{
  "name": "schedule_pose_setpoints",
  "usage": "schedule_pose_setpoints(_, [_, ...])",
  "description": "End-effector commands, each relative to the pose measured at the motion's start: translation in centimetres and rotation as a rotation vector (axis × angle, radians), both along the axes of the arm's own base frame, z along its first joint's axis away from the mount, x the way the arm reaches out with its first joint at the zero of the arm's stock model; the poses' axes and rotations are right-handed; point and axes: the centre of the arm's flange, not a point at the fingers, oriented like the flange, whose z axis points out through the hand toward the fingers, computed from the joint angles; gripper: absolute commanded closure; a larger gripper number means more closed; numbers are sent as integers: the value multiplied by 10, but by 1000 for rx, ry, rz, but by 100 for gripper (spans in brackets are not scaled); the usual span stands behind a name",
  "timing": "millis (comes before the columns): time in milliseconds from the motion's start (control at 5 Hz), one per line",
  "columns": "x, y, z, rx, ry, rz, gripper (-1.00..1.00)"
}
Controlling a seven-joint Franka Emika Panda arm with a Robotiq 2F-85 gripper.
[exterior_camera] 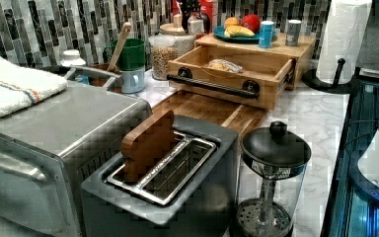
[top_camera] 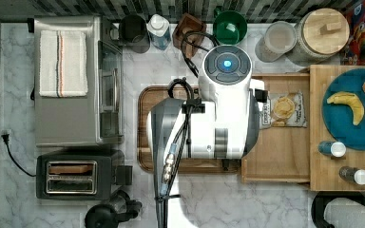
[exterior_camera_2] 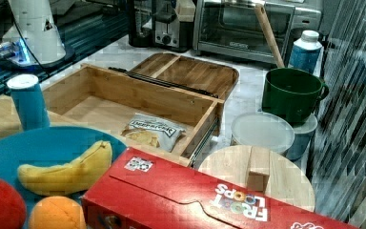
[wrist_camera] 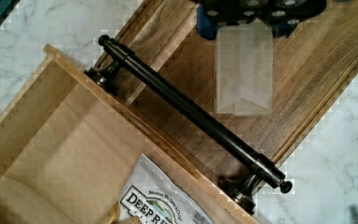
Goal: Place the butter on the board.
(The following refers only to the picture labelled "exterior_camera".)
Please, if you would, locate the wooden cutting board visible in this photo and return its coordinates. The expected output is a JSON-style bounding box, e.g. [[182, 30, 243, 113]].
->
[[153, 90, 267, 135]]

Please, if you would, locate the brown wooden toast slice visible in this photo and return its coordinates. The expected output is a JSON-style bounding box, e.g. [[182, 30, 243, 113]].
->
[[120, 110, 177, 184]]

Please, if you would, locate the grey two-slot toaster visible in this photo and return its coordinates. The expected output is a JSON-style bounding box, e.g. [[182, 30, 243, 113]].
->
[[82, 116, 238, 237]]

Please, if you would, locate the bagged bread in drawer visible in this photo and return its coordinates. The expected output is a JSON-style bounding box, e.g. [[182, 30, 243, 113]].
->
[[208, 59, 243, 73]]

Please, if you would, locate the light blue mug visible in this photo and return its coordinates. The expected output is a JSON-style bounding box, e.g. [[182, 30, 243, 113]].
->
[[120, 67, 145, 94]]

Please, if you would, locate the glass jar of grains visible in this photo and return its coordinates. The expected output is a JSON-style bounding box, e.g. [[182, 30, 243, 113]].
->
[[148, 35, 176, 80]]

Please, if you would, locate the wooden drawer box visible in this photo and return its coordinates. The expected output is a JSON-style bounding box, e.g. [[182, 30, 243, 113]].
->
[[168, 33, 315, 110]]

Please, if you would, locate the green mug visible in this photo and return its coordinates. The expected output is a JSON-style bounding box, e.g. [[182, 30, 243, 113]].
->
[[103, 39, 146, 71]]

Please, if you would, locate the glass jar wooden lid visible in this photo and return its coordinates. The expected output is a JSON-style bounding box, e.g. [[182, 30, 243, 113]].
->
[[159, 14, 197, 58]]

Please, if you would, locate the small white milk carton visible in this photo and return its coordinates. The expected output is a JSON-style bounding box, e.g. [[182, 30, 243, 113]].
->
[[188, 16, 204, 38]]

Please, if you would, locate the glass french press black lid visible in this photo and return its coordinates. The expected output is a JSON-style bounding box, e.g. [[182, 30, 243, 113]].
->
[[232, 121, 311, 237]]

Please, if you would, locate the yellow banana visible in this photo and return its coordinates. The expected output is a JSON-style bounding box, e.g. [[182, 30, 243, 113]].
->
[[224, 26, 255, 38]]

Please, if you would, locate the orange fruit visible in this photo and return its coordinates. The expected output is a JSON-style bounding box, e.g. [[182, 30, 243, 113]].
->
[[224, 17, 239, 29]]

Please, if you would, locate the red carton box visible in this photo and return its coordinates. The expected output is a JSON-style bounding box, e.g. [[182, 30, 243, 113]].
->
[[171, 0, 218, 34]]

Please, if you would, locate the red apple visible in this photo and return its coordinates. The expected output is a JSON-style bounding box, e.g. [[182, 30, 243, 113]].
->
[[241, 14, 261, 33]]

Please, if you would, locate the blue cup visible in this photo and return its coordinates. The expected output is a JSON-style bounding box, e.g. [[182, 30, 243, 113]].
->
[[259, 21, 274, 48]]

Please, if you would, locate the metal dish rack tray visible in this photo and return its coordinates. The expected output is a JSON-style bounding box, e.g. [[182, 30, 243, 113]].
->
[[41, 65, 124, 92]]

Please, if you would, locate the black paper towel holder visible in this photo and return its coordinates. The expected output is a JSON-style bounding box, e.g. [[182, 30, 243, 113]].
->
[[302, 58, 360, 94]]

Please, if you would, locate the white bottle cap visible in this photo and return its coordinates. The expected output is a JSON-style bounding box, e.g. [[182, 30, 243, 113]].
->
[[60, 49, 86, 67]]

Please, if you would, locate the grey metal can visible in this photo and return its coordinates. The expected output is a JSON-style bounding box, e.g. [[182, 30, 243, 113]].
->
[[285, 20, 302, 46]]

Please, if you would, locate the silver toaster oven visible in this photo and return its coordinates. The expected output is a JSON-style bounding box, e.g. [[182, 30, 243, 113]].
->
[[0, 82, 151, 237]]

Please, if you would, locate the white paper towel roll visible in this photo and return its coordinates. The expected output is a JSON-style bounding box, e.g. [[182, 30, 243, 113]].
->
[[316, 0, 372, 84]]

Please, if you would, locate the white striped folded towel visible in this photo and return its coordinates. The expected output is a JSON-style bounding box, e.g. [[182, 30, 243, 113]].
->
[[0, 56, 68, 118]]

